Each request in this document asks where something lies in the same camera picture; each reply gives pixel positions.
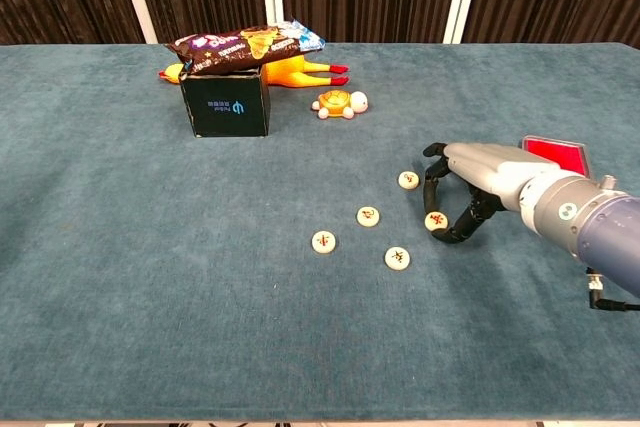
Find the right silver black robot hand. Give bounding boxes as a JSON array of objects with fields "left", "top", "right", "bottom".
[{"left": 422, "top": 141, "right": 562, "bottom": 246}]

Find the cream chess piece black character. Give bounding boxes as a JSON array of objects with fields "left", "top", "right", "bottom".
[{"left": 384, "top": 246, "right": 412, "bottom": 271}]

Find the red card in clear case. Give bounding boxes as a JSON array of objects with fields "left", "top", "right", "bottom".
[{"left": 519, "top": 135, "right": 592, "bottom": 179}]

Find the orange turtle toy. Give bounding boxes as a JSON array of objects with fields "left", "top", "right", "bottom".
[{"left": 310, "top": 89, "right": 370, "bottom": 121}]

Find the yellow rubber chicken toy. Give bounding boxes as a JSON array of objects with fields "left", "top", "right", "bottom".
[{"left": 158, "top": 55, "right": 350, "bottom": 91}]

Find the black cardboard box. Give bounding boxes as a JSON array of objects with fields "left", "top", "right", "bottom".
[{"left": 178, "top": 65, "right": 272, "bottom": 139}]

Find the brown snack bag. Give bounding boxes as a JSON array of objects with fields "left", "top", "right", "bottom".
[{"left": 164, "top": 19, "right": 327, "bottom": 76}]

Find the teal table cloth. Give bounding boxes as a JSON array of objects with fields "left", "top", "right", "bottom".
[{"left": 0, "top": 41, "right": 640, "bottom": 422}]

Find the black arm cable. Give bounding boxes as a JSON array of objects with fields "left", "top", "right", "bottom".
[{"left": 585, "top": 269, "right": 640, "bottom": 311}]

